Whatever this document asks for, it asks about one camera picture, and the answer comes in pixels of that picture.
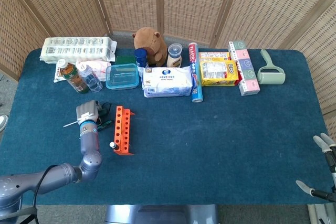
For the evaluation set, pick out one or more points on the white blue wet wipes pack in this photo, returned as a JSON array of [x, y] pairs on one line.
[[166, 81]]

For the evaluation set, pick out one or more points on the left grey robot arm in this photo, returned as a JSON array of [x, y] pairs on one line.
[[89, 140]]

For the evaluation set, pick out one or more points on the pastel tissue pack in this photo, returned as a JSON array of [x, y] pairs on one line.
[[245, 72]]

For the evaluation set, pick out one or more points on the black silver precision screwdriver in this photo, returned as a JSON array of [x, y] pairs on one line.
[[112, 144]]

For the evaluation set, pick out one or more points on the pink white snack bag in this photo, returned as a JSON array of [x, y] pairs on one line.
[[101, 68]]

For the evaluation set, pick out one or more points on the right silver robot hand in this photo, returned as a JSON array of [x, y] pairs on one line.
[[334, 166]]

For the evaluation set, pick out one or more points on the light green lint roller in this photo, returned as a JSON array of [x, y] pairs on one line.
[[270, 77]]

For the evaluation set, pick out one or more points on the white shoe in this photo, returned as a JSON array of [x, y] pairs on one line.
[[3, 123]]

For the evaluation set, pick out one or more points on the clear water bottle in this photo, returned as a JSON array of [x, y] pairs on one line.
[[90, 78]]

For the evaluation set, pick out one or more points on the green tea bottle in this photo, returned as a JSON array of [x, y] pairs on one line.
[[74, 77]]

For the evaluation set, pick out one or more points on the white toilet paper pack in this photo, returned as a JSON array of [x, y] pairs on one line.
[[76, 48]]

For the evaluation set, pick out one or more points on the white yellow flat box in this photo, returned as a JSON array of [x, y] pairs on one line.
[[214, 55]]

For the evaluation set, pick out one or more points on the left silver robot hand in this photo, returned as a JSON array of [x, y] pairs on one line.
[[86, 111]]

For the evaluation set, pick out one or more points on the blue white spray can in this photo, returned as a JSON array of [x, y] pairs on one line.
[[141, 57]]

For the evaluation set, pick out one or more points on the blue plastic wrap roll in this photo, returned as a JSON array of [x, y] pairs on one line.
[[195, 77]]

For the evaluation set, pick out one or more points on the brown capybara plush toy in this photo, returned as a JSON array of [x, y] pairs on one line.
[[151, 43]]

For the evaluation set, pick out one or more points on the blue felt table cover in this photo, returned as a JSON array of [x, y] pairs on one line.
[[210, 142]]

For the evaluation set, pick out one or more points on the grey robot torso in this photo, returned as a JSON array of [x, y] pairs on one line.
[[157, 214]]

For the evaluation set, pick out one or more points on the yellow snack box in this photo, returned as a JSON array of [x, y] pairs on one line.
[[218, 73]]

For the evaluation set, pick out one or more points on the orange screwdriver rack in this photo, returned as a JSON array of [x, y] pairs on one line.
[[126, 129]]

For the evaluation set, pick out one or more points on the white mayonnaise bottle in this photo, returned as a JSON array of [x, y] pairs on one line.
[[174, 60]]

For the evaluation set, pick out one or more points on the clear container blue lid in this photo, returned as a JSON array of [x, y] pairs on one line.
[[122, 77]]

